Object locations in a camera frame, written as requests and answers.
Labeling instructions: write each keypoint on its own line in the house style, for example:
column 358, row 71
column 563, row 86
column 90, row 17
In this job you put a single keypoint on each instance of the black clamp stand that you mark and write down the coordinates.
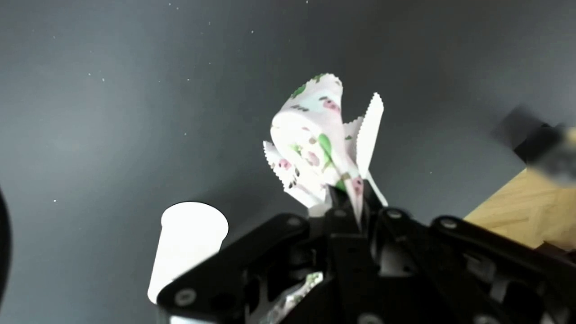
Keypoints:
column 542, row 150

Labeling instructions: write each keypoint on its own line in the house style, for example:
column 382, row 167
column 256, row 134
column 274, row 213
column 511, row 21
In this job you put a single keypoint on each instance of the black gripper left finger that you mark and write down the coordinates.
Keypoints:
column 270, row 264

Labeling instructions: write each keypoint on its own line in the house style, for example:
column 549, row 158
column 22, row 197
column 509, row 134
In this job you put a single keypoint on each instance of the white paper cup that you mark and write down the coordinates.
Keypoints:
column 185, row 240

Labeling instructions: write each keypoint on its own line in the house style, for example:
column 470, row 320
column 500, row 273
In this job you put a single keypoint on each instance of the white floral towel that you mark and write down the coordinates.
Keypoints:
column 311, row 145

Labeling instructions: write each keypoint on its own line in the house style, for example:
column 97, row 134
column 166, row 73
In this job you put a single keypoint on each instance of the light wooden board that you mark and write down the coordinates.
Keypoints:
column 527, row 210

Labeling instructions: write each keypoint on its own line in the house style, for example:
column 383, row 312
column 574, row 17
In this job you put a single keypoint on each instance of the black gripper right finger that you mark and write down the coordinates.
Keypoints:
column 455, row 271

